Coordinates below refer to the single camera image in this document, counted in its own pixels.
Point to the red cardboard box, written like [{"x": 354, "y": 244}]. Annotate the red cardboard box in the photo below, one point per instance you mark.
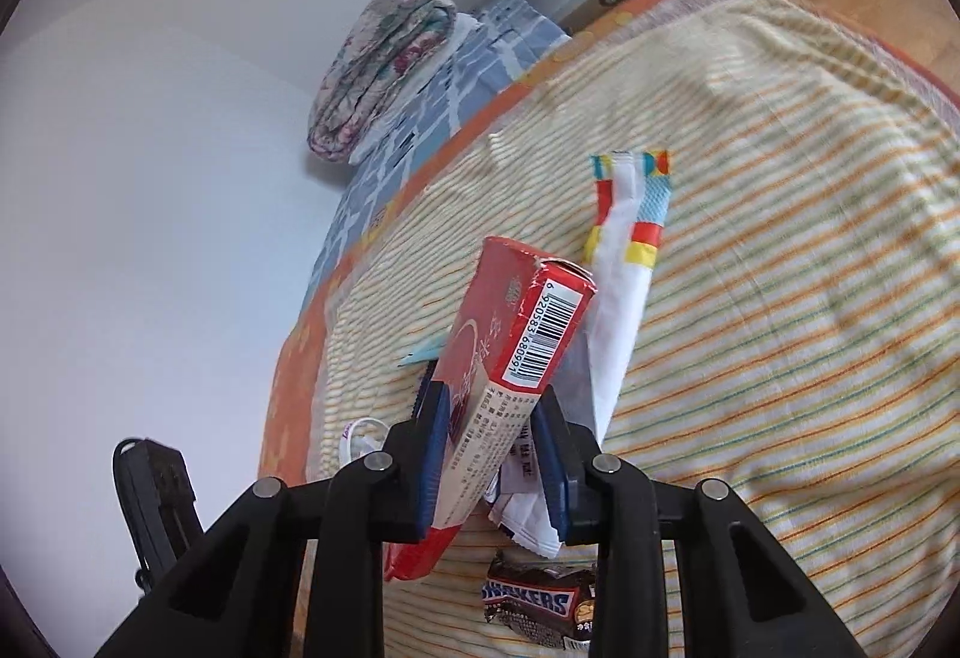
[{"x": 487, "y": 343}]

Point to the white plastic bag colourful print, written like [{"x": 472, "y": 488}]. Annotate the white plastic bag colourful print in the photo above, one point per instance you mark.
[{"x": 622, "y": 298}]

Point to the folded floral quilt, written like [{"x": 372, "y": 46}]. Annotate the folded floral quilt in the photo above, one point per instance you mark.
[{"x": 375, "y": 65}]

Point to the striped cream blanket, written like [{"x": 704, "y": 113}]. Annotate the striped cream blanket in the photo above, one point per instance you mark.
[{"x": 750, "y": 253}]

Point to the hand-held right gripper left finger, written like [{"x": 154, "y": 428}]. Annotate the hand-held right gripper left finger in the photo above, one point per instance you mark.
[{"x": 433, "y": 459}]

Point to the brown chocolate bar wrapper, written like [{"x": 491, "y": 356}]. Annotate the brown chocolate bar wrapper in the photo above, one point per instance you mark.
[{"x": 525, "y": 604}]

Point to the teal tube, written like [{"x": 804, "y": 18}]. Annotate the teal tube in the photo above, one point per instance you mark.
[{"x": 429, "y": 350}]

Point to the white crumpled wrapper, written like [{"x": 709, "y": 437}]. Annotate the white crumpled wrapper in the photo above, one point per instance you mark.
[{"x": 525, "y": 523}]

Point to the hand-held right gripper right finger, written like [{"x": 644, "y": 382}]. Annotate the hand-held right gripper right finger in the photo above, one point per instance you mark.
[{"x": 553, "y": 474}]

